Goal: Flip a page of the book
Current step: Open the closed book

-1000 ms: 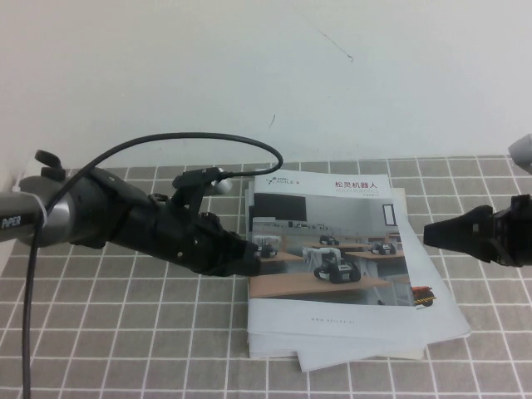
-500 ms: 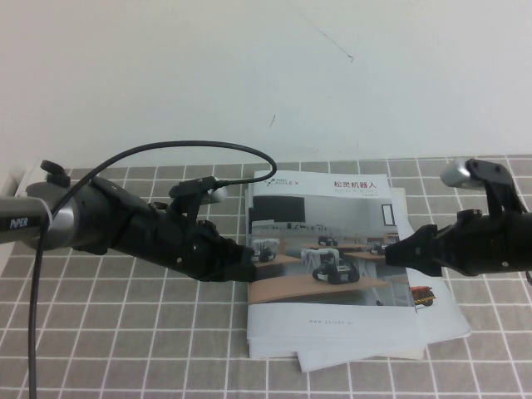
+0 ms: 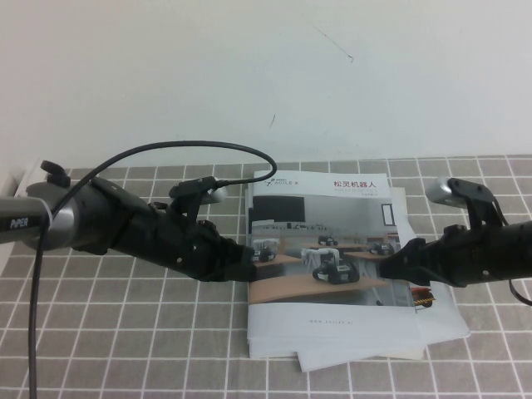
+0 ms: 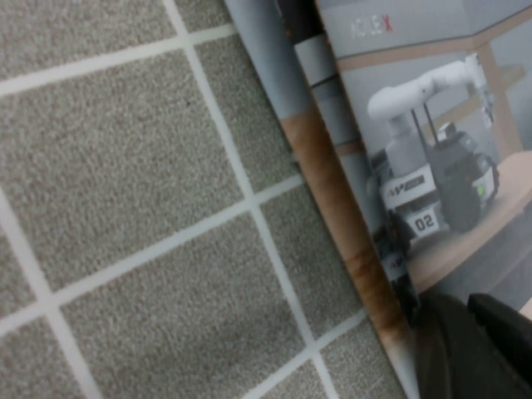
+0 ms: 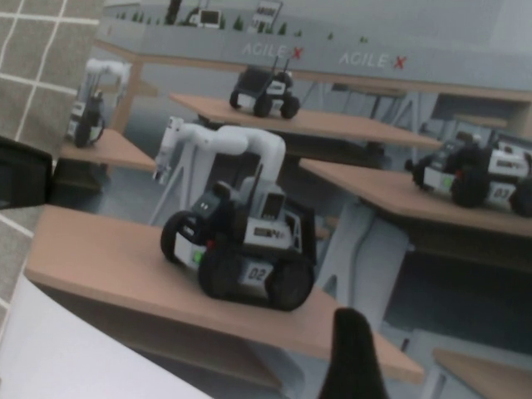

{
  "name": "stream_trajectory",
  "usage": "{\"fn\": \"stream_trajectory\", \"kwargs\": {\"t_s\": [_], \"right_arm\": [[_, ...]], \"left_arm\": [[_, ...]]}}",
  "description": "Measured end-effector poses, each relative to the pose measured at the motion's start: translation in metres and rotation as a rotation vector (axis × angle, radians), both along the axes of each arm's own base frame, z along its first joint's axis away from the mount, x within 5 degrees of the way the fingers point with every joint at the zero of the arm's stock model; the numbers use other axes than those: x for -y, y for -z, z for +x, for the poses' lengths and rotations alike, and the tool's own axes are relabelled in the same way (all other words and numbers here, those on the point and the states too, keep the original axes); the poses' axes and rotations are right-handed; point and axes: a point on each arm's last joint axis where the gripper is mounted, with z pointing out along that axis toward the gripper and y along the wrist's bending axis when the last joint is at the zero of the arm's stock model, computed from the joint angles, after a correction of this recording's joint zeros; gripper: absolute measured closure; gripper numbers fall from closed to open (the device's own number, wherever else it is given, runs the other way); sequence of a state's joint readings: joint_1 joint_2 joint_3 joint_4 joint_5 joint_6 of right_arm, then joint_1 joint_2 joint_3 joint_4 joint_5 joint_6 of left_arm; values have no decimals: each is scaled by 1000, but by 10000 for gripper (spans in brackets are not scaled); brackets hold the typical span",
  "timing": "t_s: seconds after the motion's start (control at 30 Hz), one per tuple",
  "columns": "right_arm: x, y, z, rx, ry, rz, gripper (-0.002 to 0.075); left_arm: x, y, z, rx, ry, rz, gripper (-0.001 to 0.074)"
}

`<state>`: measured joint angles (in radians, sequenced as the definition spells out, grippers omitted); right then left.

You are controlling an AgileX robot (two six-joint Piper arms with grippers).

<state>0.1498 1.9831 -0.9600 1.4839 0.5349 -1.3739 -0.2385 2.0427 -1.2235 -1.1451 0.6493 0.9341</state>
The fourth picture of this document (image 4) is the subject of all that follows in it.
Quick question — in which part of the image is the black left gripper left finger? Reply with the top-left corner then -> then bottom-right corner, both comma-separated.
415,290 -> 532,399

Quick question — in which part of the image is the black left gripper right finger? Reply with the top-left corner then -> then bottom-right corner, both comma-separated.
468,293 -> 532,361

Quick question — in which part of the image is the grey checked tablecloth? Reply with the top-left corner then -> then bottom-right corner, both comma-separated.
0,0 -> 411,399

